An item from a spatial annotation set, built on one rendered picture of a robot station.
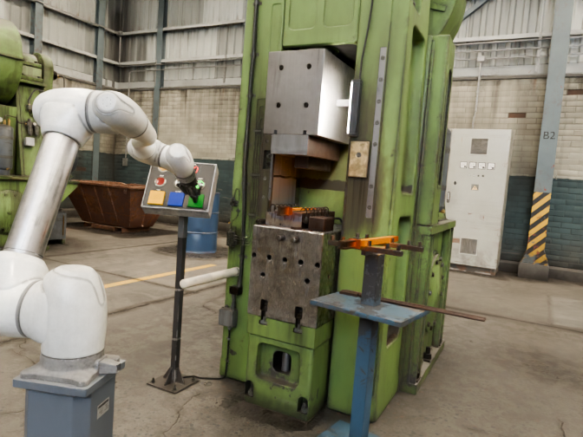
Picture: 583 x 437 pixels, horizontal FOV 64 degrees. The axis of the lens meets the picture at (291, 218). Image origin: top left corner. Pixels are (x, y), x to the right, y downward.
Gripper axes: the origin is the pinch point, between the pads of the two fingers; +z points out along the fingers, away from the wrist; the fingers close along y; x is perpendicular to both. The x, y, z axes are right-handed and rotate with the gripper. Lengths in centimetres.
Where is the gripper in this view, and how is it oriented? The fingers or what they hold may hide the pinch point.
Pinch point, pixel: (194, 197)
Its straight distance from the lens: 235.4
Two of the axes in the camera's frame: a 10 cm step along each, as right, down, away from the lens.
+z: 0.0, 4.3, 9.0
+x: 0.8, -9.0, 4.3
